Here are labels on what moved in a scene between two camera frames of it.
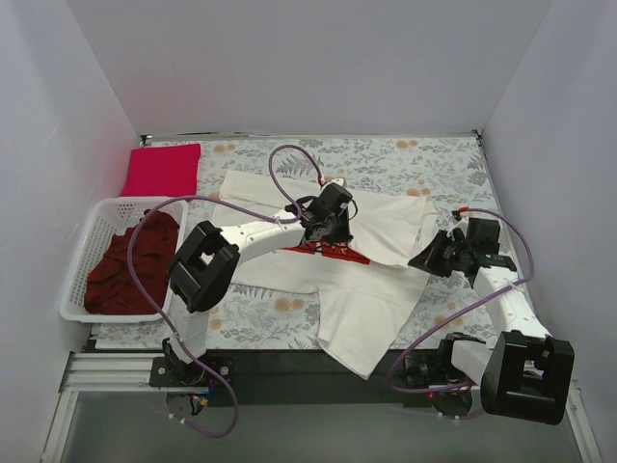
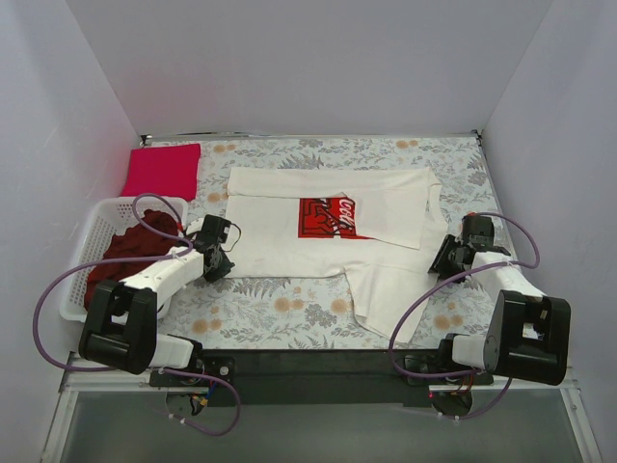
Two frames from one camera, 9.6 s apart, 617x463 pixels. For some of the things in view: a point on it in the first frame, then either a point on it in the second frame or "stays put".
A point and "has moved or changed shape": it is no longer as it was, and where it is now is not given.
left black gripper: [330, 231] to [219, 265]
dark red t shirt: [111, 289] stays put
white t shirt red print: [366, 288] has moved or changed shape
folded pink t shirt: [167, 171] stays put
